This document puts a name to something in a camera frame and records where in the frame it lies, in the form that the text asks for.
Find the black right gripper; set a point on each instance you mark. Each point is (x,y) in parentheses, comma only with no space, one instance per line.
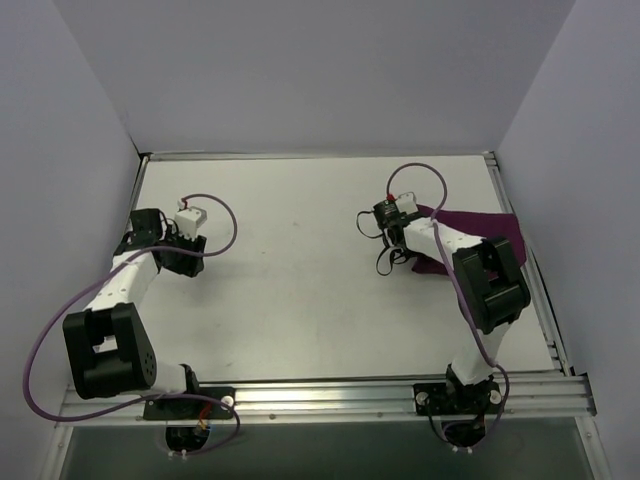
(392,235)

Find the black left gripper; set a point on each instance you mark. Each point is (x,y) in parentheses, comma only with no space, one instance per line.
(187,261)

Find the purple surgical cloth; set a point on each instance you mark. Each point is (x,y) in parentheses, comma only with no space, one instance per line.
(486,225)

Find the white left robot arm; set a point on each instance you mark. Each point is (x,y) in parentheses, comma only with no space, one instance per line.
(108,348)

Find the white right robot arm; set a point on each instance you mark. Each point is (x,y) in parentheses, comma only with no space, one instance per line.
(485,273)

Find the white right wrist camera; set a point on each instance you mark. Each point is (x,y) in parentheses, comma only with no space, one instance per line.
(405,202)

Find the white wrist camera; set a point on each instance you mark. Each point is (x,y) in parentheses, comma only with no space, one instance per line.
(405,202)
(188,220)

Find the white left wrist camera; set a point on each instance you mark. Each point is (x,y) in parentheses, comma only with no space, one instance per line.
(188,220)

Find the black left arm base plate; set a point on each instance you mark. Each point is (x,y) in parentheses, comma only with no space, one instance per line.
(174,409)

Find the aluminium right rail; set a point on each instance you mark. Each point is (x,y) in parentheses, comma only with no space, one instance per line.
(533,276)

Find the aluminium rail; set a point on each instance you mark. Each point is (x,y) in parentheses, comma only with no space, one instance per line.
(529,395)
(533,276)

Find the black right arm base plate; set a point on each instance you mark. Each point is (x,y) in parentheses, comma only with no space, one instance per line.
(445,399)

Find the aluminium front rail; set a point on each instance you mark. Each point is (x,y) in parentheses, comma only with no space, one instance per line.
(529,395)

